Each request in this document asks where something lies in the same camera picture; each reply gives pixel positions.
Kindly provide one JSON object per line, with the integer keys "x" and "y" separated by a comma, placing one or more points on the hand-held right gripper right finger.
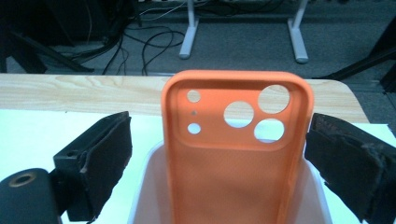
{"x": 351, "y": 168}

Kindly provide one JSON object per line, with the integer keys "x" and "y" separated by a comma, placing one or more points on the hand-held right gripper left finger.
{"x": 99, "y": 161}

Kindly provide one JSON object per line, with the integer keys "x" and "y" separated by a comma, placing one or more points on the white plastic tray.
{"x": 152, "y": 193}

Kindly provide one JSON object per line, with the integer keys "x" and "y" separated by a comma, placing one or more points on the orange phone case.
{"x": 224, "y": 180}

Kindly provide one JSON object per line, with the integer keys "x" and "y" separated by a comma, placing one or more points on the white table board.
{"x": 31, "y": 140}

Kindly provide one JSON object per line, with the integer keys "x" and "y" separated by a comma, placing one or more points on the black stand legs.
{"x": 373, "y": 59}
{"x": 31, "y": 59}

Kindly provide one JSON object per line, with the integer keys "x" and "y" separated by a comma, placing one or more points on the white metal stand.
{"x": 188, "y": 37}

